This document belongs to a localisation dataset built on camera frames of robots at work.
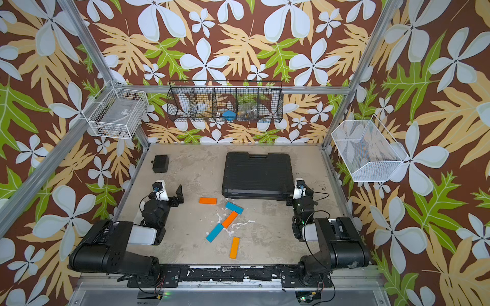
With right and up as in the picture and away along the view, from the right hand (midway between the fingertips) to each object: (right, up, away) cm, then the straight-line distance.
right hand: (294, 184), depth 90 cm
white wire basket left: (-83, +34, -4) cm, 89 cm away
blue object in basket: (-32, +34, +3) cm, 47 cm away
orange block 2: (-31, -16, -1) cm, 35 cm away
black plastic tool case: (-15, +3, +5) cm, 16 cm away
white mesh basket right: (+30, +15, -9) cm, 35 cm away
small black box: (-72, +10, +18) cm, 75 cm away
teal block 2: (-38, -22, -3) cm, 44 cm away
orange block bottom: (-28, -27, -8) cm, 40 cm away
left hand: (-59, 0, -1) cm, 59 cm away
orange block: (-43, -9, +6) cm, 44 cm away
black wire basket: (-20, +43, +7) cm, 48 cm away
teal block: (-29, -12, +3) cm, 32 cm away
